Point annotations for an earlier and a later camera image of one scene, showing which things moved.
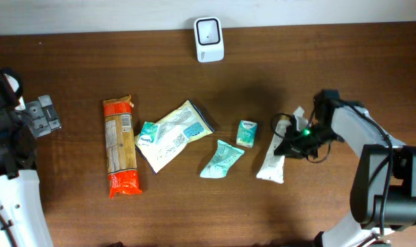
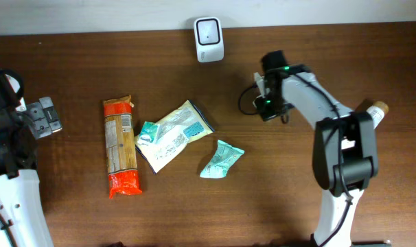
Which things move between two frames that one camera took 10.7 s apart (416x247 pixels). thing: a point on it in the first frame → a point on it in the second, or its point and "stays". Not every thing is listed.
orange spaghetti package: x=120 y=153 stays
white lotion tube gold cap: x=272 y=167 → x=377 y=112
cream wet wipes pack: x=174 y=133 stays
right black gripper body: x=307 y=141 → x=272 y=106
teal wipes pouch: x=225 y=155 stays
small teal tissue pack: x=147 y=134 stays
